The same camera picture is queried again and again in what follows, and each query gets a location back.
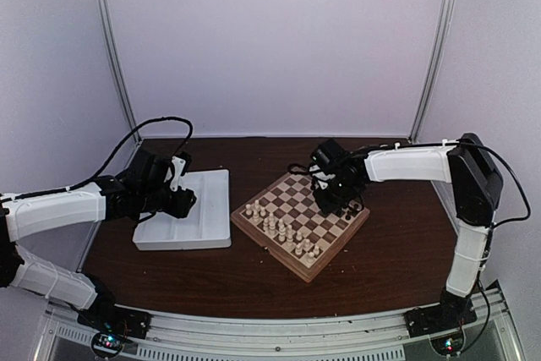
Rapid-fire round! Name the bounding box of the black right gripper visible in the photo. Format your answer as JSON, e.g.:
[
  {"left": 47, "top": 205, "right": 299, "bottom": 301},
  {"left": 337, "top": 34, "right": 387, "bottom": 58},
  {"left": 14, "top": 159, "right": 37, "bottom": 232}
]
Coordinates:
[{"left": 314, "top": 176, "right": 359, "bottom": 215}]

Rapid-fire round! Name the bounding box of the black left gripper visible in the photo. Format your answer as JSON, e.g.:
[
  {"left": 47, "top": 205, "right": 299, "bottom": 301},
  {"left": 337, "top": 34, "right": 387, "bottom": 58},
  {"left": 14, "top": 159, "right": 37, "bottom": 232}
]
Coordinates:
[{"left": 139, "top": 184, "right": 195, "bottom": 218}]

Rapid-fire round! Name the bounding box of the wooden chess board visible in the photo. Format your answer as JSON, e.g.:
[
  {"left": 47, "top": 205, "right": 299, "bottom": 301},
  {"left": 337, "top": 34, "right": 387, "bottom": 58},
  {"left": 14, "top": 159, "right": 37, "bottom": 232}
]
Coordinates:
[{"left": 231, "top": 173, "right": 369, "bottom": 282}]

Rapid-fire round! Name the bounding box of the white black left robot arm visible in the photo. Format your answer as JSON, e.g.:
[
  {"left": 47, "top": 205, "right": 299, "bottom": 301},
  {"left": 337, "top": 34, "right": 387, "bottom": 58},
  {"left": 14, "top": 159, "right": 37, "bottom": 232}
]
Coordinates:
[{"left": 1, "top": 150, "right": 197, "bottom": 331}]

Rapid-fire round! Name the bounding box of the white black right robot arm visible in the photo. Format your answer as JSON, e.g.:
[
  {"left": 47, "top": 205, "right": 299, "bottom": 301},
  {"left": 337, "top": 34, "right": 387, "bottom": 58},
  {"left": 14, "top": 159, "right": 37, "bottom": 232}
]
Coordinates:
[{"left": 307, "top": 133, "right": 503, "bottom": 329}]

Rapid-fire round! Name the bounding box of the white chess pieces group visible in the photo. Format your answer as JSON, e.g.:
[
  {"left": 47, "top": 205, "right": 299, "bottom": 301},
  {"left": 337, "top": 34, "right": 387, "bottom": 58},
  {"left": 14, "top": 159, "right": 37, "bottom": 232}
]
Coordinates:
[{"left": 238, "top": 198, "right": 330, "bottom": 269}]

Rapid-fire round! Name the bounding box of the left controller board with LEDs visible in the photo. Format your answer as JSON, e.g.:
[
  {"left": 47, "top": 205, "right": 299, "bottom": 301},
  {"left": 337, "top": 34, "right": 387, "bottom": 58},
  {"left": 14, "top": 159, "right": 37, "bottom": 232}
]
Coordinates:
[{"left": 90, "top": 332, "right": 125, "bottom": 358}]

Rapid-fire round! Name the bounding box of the controller board with leds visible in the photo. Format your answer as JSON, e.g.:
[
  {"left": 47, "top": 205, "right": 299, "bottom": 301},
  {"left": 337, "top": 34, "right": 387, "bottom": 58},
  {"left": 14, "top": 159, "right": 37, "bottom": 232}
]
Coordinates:
[
  {"left": 430, "top": 331, "right": 465, "bottom": 357},
  {"left": 90, "top": 332, "right": 125, "bottom": 358}
]

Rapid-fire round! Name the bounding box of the right controller board with LEDs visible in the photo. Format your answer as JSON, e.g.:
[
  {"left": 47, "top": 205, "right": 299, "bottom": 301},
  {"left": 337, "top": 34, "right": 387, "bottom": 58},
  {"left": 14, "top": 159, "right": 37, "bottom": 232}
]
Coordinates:
[{"left": 430, "top": 331, "right": 465, "bottom": 357}]

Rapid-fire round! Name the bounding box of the white plastic sorting tray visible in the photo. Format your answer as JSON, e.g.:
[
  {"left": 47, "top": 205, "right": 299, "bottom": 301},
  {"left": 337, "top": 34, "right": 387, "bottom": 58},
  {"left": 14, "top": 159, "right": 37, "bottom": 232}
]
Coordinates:
[{"left": 132, "top": 168, "right": 232, "bottom": 252}]

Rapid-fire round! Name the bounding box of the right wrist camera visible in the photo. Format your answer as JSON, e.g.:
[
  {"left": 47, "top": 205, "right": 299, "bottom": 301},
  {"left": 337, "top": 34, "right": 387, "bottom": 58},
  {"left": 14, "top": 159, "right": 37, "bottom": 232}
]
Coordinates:
[{"left": 310, "top": 168, "right": 335, "bottom": 189}]

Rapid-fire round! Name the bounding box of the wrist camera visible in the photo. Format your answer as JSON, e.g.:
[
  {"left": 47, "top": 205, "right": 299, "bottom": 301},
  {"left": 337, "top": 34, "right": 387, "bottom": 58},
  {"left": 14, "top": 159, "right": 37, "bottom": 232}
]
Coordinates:
[
  {"left": 169, "top": 151, "right": 192, "bottom": 192},
  {"left": 310, "top": 168, "right": 335, "bottom": 189}
]

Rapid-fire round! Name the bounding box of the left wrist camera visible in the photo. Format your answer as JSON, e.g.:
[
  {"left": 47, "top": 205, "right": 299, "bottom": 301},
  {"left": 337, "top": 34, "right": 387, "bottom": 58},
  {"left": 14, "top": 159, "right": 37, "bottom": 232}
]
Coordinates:
[{"left": 169, "top": 151, "right": 192, "bottom": 192}]

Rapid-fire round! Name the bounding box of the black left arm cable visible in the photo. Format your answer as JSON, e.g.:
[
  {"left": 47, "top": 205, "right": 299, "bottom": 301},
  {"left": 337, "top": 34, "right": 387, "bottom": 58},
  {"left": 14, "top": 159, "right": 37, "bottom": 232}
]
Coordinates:
[{"left": 16, "top": 116, "right": 194, "bottom": 201}]

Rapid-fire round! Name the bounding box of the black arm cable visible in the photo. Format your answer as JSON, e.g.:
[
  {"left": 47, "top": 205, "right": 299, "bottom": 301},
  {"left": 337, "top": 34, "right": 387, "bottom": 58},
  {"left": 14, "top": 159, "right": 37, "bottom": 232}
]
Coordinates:
[
  {"left": 288, "top": 140, "right": 532, "bottom": 349},
  {"left": 16, "top": 116, "right": 194, "bottom": 201}
]

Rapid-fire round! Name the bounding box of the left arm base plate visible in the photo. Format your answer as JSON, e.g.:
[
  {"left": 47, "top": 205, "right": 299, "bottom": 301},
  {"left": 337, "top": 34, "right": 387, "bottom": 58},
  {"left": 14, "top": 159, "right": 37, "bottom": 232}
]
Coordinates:
[{"left": 77, "top": 306, "right": 151, "bottom": 339}]

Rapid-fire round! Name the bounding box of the aluminium front frame rail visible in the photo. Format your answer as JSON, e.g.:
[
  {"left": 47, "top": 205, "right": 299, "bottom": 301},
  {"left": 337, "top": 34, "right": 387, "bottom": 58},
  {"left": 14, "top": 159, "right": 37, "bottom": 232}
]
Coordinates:
[{"left": 30, "top": 286, "right": 525, "bottom": 360}]

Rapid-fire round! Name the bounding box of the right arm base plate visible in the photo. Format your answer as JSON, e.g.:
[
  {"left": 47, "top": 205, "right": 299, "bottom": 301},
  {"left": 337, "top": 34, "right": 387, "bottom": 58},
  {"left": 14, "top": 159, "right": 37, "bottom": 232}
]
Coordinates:
[{"left": 404, "top": 304, "right": 478, "bottom": 337}]

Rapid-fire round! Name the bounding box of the aluminium right corner post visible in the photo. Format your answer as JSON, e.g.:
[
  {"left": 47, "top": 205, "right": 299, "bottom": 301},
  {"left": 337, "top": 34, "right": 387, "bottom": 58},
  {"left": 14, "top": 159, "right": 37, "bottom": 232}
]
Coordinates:
[{"left": 409, "top": 0, "right": 456, "bottom": 141}]

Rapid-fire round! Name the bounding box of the aluminium corner post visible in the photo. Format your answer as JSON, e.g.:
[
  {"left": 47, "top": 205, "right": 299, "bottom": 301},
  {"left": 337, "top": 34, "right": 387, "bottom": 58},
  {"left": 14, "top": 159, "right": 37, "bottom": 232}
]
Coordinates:
[
  {"left": 96, "top": 0, "right": 137, "bottom": 130},
  {"left": 409, "top": 0, "right": 456, "bottom": 141}
]

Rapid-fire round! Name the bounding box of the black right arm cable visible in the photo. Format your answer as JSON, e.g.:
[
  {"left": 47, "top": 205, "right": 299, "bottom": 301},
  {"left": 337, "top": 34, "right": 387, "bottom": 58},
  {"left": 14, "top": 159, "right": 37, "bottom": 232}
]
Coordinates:
[{"left": 288, "top": 140, "right": 532, "bottom": 349}]

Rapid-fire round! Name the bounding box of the aluminium left corner post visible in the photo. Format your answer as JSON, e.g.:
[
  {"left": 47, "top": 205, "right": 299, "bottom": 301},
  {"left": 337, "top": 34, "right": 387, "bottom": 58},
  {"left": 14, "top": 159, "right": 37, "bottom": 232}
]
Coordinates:
[{"left": 96, "top": 0, "right": 137, "bottom": 130}]

